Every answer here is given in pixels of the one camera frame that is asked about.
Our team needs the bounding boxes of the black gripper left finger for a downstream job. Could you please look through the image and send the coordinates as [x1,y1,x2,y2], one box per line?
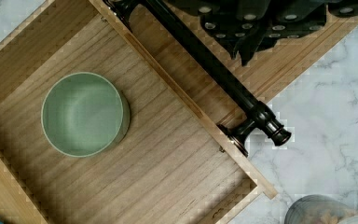
[167,0,270,66]

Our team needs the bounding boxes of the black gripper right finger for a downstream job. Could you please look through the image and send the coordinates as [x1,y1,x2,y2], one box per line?
[257,0,358,51]

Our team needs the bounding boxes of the black drawer handle bar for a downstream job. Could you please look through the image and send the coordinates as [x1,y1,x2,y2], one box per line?
[102,0,292,157]

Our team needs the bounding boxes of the wooden drawer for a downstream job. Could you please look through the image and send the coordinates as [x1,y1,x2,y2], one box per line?
[0,0,358,224]

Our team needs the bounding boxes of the green ceramic bowl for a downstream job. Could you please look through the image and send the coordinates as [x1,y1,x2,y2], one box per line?
[41,72,131,158]

